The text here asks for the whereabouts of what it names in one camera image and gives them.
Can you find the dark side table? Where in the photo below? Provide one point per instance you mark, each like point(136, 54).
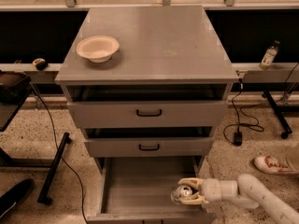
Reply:
point(14, 89)

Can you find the grey drawer cabinet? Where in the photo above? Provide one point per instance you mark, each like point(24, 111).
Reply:
point(165, 54)

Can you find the white red sneaker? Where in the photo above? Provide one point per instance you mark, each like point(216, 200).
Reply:
point(271, 165)

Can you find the black wheeled stand leg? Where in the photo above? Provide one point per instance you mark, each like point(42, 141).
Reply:
point(286, 128)

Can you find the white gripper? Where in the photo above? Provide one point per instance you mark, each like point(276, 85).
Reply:
point(211, 190)

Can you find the beige trouser leg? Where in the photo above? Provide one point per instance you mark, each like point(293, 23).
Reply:
point(290, 159)

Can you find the grey middle drawer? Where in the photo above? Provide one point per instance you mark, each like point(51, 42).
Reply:
point(148, 147)

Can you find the small clear bottle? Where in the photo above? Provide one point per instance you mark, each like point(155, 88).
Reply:
point(270, 55)

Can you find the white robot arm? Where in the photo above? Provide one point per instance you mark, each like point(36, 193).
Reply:
point(246, 192)

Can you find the grey top drawer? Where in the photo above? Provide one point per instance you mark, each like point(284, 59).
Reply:
point(147, 114)

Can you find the black yellow tape measure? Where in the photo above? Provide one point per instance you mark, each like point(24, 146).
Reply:
point(40, 64)

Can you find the black table leg stand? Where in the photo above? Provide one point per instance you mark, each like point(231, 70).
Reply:
point(43, 195)

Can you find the grey open bottom drawer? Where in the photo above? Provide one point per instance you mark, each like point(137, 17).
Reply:
point(138, 191)

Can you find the black shoe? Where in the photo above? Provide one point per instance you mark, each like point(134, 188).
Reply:
point(15, 195)

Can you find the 7up soda can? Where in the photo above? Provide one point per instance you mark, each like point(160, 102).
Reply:
point(181, 193)

